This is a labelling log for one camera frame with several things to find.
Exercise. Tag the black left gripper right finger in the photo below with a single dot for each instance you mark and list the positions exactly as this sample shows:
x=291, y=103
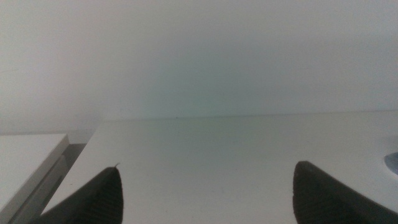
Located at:
x=323, y=199

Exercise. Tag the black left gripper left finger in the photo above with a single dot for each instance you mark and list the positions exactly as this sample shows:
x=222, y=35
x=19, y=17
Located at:
x=96, y=202

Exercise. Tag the round grey cup mat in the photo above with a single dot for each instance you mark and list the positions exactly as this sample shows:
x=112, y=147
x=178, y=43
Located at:
x=393, y=163

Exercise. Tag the white side table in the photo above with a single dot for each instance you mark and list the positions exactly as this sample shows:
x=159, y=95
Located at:
x=25, y=165

